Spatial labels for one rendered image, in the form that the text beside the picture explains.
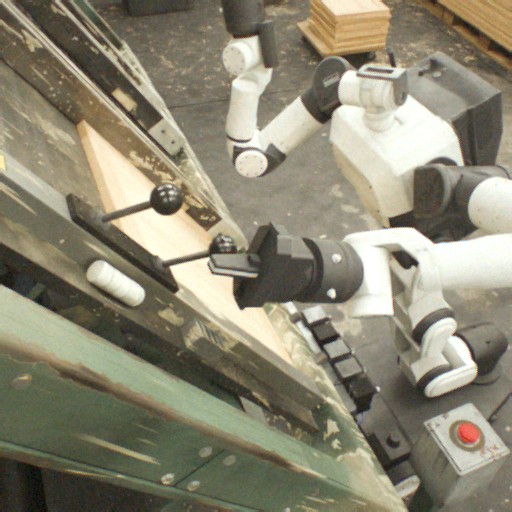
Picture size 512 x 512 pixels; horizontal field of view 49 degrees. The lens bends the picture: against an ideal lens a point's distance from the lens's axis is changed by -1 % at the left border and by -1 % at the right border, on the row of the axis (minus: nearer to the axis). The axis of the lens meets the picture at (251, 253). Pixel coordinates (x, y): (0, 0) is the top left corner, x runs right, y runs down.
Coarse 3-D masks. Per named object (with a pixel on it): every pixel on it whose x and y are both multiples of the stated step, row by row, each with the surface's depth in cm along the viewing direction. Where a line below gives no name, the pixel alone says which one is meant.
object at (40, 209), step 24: (0, 168) 56; (24, 168) 62; (0, 192) 57; (24, 192) 58; (48, 192) 63; (24, 216) 60; (48, 216) 62; (48, 240) 64; (72, 240) 65; (96, 240) 66; (120, 264) 70; (144, 288) 75; (168, 312) 80; (192, 312) 82; (216, 312) 90; (240, 336) 93; (240, 360) 95; (264, 360) 98; (288, 384) 106; (312, 384) 116
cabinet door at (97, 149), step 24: (96, 144) 104; (96, 168) 97; (120, 168) 109; (120, 192) 97; (144, 192) 113; (144, 216) 101; (168, 216) 117; (144, 240) 91; (168, 240) 104; (192, 240) 121; (192, 264) 108; (192, 288) 97; (216, 288) 111; (240, 312) 115; (264, 336) 120; (288, 360) 123
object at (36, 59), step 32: (0, 0) 90; (0, 32) 92; (32, 32) 94; (32, 64) 98; (64, 64) 100; (64, 96) 103; (96, 96) 106; (96, 128) 110; (128, 128) 113; (128, 160) 118; (160, 160) 121; (192, 192) 130; (224, 224) 141
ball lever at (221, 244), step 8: (216, 240) 71; (224, 240) 70; (232, 240) 71; (208, 248) 71; (216, 248) 70; (224, 248) 70; (232, 248) 70; (152, 256) 76; (184, 256) 74; (192, 256) 73; (200, 256) 73; (208, 256) 73; (160, 264) 75; (168, 264) 75; (176, 264) 75
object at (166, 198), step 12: (156, 192) 61; (168, 192) 61; (180, 192) 62; (144, 204) 64; (156, 204) 61; (168, 204) 61; (180, 204) 62; (96, 216) 66; (108, 216) 66; (120, 216) 66
